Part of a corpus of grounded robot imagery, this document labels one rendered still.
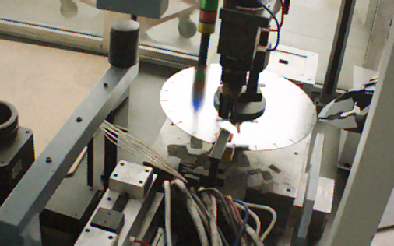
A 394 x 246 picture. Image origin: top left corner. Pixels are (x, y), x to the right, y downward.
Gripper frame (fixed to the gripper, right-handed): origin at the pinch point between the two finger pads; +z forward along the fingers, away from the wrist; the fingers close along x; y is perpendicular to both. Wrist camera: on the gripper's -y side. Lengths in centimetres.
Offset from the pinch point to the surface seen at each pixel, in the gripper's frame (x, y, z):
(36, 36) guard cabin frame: 36, 24, 95
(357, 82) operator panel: -6.8, 38.7, 6.1
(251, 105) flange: 6.0, -0.6, 14.3
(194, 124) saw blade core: 8.6, -12.6, 20.3
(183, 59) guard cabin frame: 12, 37, 55
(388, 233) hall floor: -94, 97, 37
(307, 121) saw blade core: -1.2, 3.0, 5.5
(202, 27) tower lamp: 21.3, 20.7, 32.8
